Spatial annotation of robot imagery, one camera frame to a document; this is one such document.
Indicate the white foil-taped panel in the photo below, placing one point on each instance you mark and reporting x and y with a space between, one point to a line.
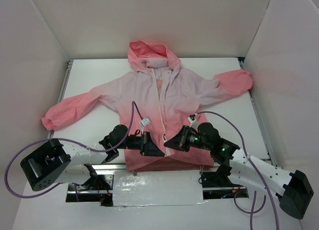
158 188

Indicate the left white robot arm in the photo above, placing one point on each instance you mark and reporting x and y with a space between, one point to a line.
54 162

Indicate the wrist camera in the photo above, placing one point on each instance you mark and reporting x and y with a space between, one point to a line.
192 118
144 122

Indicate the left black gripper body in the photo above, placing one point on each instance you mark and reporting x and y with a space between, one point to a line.
144 143

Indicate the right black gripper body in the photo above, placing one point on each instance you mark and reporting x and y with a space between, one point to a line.
186 138

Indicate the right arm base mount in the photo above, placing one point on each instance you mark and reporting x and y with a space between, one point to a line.
215 185

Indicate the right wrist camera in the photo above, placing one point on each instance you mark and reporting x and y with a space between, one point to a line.
192 118

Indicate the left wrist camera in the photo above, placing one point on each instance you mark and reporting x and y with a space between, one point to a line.
144 122

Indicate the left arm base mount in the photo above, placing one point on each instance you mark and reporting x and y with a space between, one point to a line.
98 188

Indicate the pink gradient hooded jacket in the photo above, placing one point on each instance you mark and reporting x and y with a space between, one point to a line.
157 87

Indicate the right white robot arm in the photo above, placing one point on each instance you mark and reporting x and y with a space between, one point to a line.
291 189

